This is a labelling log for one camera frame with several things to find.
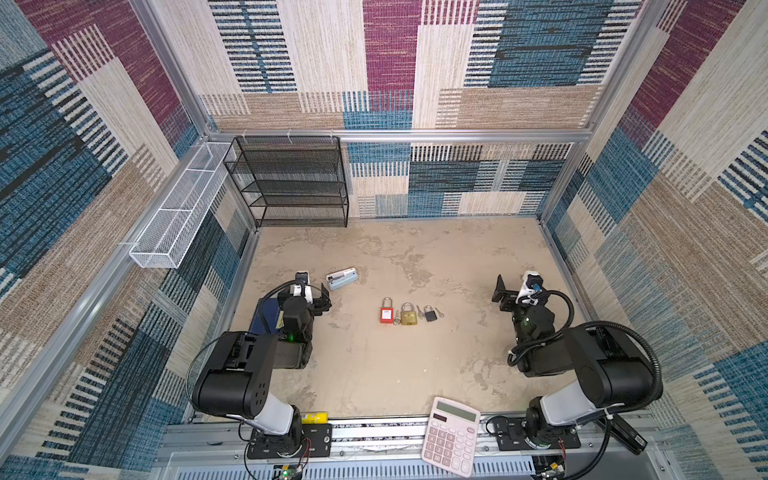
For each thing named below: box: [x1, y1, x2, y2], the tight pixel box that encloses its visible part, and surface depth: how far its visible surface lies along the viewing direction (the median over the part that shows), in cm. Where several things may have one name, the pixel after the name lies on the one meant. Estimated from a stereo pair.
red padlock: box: [380, 297, 395, 324], surface depth 96 cm
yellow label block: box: [301, 412, 329, 425], surface depth 77 cm
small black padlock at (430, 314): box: [424, 304, 437, 322], surface depth 96 cm
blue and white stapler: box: [326, 267, 359, 291], surface depth 104 cm
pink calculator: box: [421, 396, 481, 478], surface depth 74 cm
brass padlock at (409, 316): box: [401, 302, 418, 326], surface depth 96 cm
